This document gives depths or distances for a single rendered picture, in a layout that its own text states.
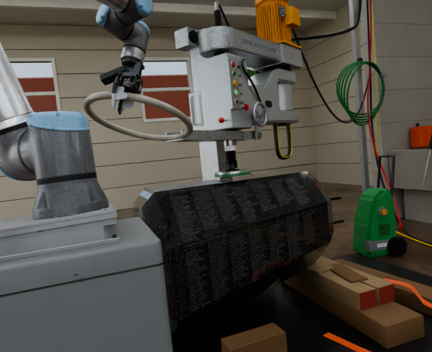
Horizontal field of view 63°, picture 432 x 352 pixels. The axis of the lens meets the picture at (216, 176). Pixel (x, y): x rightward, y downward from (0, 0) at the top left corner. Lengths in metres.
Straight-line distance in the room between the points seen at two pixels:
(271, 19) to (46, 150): 2.06
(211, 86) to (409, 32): 3.62
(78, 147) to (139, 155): 7.13
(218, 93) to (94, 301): 1.45
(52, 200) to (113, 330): 0.34
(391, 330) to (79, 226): 1.60
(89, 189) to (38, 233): 0.17
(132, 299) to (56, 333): 0.17
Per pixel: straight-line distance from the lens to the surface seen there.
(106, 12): 1.45
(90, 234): 0.88
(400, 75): 5.06
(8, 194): 8.20
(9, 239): 0.90
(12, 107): 1.14
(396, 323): 2.05
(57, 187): 0.96
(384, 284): 2.22
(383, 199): 3.34
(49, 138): 0.97
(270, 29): 2.70
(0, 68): 1.16
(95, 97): 1.51
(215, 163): 2.91
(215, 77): 2.06
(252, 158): 8.86
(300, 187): 2.18
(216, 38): 2.08
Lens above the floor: 1.04
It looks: 4 degrees down
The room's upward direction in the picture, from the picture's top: 6 degrees counter-clockwise
